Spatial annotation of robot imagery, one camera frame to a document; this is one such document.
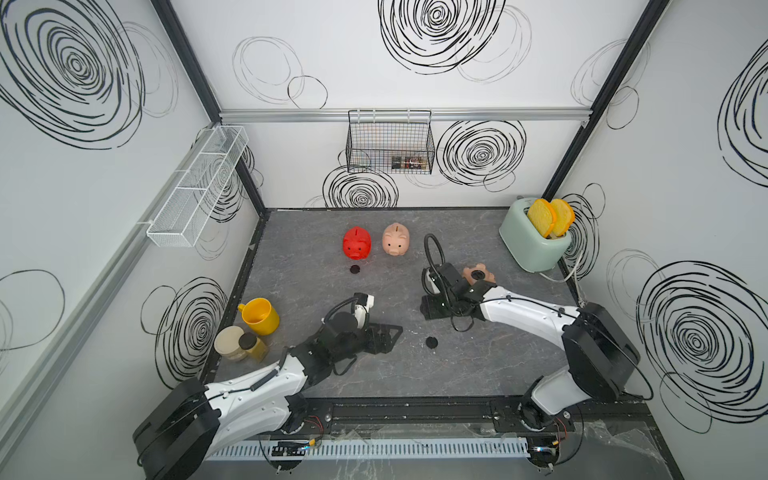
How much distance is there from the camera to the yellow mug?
837 mm

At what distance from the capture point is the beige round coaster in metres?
0.79

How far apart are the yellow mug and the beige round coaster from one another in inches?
1.5
